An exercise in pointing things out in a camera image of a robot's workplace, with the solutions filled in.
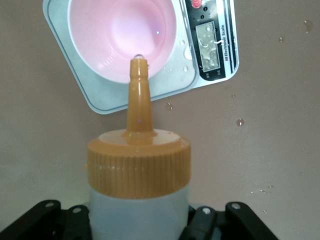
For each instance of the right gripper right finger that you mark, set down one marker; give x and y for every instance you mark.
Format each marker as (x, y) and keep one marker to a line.
(232, 225)

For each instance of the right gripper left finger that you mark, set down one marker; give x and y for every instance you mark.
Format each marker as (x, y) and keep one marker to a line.
(45, 222)

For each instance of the orange-capped squeeze bottle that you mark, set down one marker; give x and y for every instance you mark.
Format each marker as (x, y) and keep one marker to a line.
(138, 170)

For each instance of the pink plastic cup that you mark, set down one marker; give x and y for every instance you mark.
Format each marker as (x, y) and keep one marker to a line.
(112, 32)

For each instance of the brown table cover sheet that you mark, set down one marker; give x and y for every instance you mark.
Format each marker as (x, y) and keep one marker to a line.
(275, 150)

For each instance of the clear liquid droplet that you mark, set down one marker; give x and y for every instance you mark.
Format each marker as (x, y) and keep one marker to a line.
(281, 39)
(308, 25)
(168, 106)
(240, 122)

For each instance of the silver digital kitchen scale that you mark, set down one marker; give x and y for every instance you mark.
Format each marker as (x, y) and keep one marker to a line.
(207, 45)

